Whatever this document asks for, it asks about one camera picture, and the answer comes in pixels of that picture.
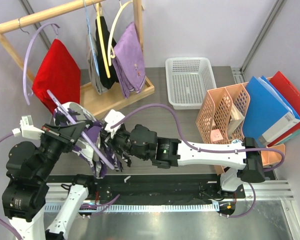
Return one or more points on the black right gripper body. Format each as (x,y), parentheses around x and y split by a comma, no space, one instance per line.
(122,139)

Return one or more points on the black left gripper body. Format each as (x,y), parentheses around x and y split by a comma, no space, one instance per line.
(56,140)

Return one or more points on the purple camouflage trousers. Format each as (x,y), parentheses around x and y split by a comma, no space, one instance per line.
(84,150)

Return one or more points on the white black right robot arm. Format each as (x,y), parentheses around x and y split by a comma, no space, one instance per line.
(243,160)

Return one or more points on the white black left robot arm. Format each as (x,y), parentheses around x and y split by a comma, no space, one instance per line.
(29,168)

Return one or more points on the red trousers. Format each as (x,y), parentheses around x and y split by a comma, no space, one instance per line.
(60,74)

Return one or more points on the grey trousers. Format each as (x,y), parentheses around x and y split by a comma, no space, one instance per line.
(94,78)

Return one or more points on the lilac hanger with red trousers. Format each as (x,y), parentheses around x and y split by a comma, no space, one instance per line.
(27,92)

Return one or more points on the yellow hanger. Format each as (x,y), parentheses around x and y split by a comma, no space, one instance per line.
(98,8)

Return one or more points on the cream white hanger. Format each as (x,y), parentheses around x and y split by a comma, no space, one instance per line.
(110,48)

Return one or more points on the light blue hanger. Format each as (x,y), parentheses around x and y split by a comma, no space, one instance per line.
(90,39)

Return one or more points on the wooden clothes rack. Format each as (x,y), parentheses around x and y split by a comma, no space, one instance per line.
(97,104)

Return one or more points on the white plastic basket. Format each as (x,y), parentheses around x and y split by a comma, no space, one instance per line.
(188,79)

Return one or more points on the pink power socket cube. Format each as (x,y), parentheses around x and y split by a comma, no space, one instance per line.
(216,136)

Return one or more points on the pink desk organizer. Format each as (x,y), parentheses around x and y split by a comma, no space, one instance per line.
(216,113)

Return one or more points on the blue folder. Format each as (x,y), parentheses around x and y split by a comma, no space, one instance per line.
(269,114)

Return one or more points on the red folder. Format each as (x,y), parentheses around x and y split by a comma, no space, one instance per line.
(292,95)

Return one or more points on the teal folder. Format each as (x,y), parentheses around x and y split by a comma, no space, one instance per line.
(291,136)

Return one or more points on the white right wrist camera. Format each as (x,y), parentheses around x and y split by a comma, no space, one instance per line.
(112,118)

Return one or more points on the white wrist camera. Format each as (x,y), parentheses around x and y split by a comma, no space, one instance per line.
(27,129)
(112,118)

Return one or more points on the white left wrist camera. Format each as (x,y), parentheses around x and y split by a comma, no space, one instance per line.
(27,129)

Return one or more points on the white slotted cable duct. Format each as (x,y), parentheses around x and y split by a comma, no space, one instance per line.
(214,207)

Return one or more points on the aluminium rail frame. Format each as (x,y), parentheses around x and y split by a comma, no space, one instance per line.
(269,190)

